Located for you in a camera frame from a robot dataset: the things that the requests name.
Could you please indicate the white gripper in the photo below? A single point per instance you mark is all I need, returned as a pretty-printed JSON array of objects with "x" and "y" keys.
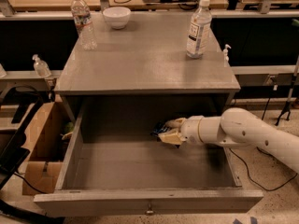
[{"x": 191, "y": 130}]

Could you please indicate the dark blue rxbar wrapper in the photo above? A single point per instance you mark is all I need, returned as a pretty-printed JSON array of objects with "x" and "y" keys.
[{"x": 159, "y": 128}]

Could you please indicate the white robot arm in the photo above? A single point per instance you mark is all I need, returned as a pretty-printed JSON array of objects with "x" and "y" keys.
[{"x": 236, "y": 127}]

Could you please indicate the open grey top drawer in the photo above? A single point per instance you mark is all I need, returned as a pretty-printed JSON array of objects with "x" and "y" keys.
[{"x": 114, "y": 166}]

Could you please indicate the metal drawer knob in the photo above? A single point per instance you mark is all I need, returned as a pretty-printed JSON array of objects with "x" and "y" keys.
[{"x": 149, "y": 212}]

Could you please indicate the grey wooden cabinet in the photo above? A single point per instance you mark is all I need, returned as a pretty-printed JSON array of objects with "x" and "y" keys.
[{"x": 147, "y": 56}]

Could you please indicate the small white pump bottle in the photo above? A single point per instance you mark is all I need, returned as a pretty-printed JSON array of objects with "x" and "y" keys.
[{"x": 225, "y": 52}]

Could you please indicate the clear bottle white label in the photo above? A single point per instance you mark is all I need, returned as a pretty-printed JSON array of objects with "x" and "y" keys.
[{"x": 199, "y": 30}]

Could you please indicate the white ceramic bowl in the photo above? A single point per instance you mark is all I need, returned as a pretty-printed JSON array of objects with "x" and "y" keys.
[{"x": 117, "y": 17}]

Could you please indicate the brown cardboard box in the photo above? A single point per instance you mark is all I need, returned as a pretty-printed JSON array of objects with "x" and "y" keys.
[{"x": 44, "y": 140}]

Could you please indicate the left hand sanitizer pump bottle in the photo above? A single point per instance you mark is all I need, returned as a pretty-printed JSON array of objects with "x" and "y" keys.
[{"x": 41, "y": 67}]

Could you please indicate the clear bottle red label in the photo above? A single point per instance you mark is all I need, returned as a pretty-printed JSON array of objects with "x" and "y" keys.
[{"x": 84, "y": 24}]

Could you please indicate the black chair frame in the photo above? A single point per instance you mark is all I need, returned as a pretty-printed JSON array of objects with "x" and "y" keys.
[{"x": 13, "y": 154}]

